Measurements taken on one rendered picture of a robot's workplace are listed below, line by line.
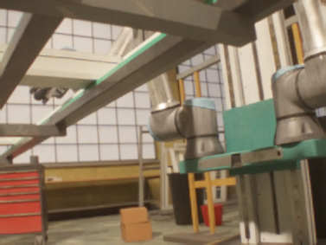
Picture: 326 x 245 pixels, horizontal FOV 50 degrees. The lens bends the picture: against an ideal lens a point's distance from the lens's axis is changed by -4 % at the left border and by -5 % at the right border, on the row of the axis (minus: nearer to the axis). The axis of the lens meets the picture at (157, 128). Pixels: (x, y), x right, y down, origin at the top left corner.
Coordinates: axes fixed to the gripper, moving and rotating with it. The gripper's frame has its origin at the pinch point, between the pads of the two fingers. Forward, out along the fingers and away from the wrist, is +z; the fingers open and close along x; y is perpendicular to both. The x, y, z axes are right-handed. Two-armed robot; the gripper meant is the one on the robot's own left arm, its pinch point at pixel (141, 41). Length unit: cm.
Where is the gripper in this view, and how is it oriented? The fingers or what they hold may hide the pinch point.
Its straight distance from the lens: 86.8
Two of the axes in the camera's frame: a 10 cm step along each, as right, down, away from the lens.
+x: 8.4, 0.1, 5.4
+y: 5.3, -1.8, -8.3
